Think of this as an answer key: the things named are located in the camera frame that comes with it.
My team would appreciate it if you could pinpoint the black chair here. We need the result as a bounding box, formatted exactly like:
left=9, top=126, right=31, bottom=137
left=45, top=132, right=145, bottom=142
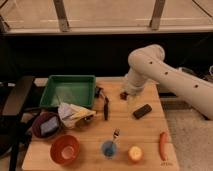
left=0, top=76, right=35, bottom=171

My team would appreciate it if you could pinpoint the blue cup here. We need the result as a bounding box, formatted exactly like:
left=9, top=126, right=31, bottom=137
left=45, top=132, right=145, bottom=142
left=101, top=140, right=117, bottom=158

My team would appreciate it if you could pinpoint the black handled tool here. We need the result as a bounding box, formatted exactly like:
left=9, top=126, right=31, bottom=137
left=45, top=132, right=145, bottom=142
left=95, top=87, right=109, bottom=121

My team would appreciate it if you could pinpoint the red grape bunch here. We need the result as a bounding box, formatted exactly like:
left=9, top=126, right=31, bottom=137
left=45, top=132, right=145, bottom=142
left=120, top=92, right=128, bottom=100

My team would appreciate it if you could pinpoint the dark purple bowl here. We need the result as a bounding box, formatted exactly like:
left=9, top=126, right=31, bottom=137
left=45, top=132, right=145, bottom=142
left=32, top=112, right=61, bottom=139

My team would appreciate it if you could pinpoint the orange carrot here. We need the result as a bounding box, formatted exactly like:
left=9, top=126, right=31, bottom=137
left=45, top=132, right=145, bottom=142
left=159, top=132, right=167, bottom=161

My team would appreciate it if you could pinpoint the yellow banana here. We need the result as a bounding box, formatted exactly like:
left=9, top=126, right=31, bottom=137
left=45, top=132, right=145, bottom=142
left=71, top=110, right=96, bottom=120

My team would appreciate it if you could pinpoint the blue sponge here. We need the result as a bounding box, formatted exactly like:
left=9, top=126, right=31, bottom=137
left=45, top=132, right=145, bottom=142
left=40, top=121, right=59, bottom=136

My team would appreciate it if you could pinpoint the silver fork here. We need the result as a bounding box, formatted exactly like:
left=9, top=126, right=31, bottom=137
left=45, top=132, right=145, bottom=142
left=112, top=129, right=120, bottom=142

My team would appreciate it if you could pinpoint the orange bowl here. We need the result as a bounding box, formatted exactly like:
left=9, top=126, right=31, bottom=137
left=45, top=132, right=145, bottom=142
left=50, top=135, right=80, bottom=165

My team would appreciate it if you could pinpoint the black rectangular remote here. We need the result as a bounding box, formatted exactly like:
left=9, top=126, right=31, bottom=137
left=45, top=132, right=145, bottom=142
left=133, top=104, right=152, bottom=119

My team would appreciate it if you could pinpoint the yellow red apple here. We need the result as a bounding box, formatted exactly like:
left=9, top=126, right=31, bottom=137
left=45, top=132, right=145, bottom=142
left=128, top=146, right=143, bottom=163

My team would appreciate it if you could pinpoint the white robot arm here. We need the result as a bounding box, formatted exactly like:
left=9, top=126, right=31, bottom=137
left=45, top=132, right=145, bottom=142
left=123, top=44, right=213, bottom=120

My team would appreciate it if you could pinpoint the green plastic tray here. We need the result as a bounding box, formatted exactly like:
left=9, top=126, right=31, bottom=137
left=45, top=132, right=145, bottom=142
left=40, top=75, right=96, bottom=108

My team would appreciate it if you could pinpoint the white crumpled cloth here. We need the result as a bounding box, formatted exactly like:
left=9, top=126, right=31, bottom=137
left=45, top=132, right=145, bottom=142
left=57, top=102, right=96, bottom=130

